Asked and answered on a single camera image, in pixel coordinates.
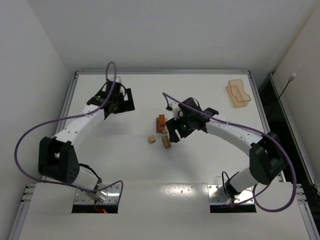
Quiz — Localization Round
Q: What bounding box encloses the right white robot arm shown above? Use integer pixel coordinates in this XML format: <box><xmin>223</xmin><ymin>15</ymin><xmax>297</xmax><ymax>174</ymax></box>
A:
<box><xmin>165</xmin><ymin>97</ymin><xmax>287</xmax><ymax>199</ymax></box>

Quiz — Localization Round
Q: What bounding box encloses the metal base plate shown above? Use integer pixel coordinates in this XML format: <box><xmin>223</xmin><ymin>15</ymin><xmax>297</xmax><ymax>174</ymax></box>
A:
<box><xmin>73</xmin><ymin>183</ymin><xmax>122</xmax><ymax>205</ymax></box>
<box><xmin>207</xmin><ymin>184</ymin><xmax>254</xmax><ymax>206</ymax></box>

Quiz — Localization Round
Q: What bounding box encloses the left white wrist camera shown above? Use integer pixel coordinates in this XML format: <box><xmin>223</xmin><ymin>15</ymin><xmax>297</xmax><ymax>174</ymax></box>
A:
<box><xmin>113</xmin><ymin>76</ymin><xmax>122</xmax><ymax>83</ymax></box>

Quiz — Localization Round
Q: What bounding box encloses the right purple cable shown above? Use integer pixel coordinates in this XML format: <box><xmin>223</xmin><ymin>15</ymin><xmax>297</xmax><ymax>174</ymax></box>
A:
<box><xmin>162</xmin><ymin>92</ymin><xmax>298</xmax><ymax>213</ymax></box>

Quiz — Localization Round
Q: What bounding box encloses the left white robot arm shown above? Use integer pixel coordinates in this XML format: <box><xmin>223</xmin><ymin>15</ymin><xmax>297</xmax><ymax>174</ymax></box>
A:
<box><xmin>38</xmin><ymin>80</ymin><xmax>135</xmax><ymax>192</ymax></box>

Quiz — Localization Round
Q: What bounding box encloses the dark-topped wood block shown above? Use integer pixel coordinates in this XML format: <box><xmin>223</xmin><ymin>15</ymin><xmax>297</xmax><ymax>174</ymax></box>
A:
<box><xmin>161</xmin><ymin>135</ymin><xmax>172</xmax><ymax>149</ymax></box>

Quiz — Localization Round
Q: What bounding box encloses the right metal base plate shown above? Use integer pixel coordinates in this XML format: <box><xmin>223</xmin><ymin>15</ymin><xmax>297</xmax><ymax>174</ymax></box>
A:
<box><xmin>207</xmin><ymin>184</ymin><xmax>254</xmax><ymax>206</ymax></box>

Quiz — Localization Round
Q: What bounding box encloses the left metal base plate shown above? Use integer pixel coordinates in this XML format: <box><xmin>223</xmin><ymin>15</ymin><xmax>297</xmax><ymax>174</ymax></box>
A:
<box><xmin>73</xmin><ymin>183</ymin><xmax>122</xmax><ymax>205</ymax></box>

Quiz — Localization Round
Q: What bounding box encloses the small plain wood cube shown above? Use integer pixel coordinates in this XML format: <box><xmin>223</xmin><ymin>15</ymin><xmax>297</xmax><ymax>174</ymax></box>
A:
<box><xmin>148</xmin><ymin>135</ymin><xmax>156</xmax><ymax>144</ymax></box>

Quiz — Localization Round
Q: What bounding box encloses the clear orange plastic box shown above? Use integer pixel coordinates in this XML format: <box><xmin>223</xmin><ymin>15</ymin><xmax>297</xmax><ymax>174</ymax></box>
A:
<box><xmin>226</xmin><ymin>79</ymin><xmax>251</xmax><ymax>108</ymax></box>

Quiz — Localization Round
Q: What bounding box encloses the light wood long block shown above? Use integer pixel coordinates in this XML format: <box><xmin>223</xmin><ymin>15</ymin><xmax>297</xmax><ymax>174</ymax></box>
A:
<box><xmin>161</xmin><ymin>125</ymin><xmax>168</xmax><ymax>134</ymax></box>

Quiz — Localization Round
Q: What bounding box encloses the red-brown long block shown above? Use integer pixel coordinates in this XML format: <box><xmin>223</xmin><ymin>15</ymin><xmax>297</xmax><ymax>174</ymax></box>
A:
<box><xmin>156</xmin><ymin>125</ymin><xmax>162</xmax><ymax>134</ymax></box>

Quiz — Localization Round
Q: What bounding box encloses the red-brown arch block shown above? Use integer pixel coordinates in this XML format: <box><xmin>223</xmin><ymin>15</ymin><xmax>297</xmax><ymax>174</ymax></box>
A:
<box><xmin>156</xmin><ymin>114</ymin><xmax>166</xmax><ymax>130</ymax></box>

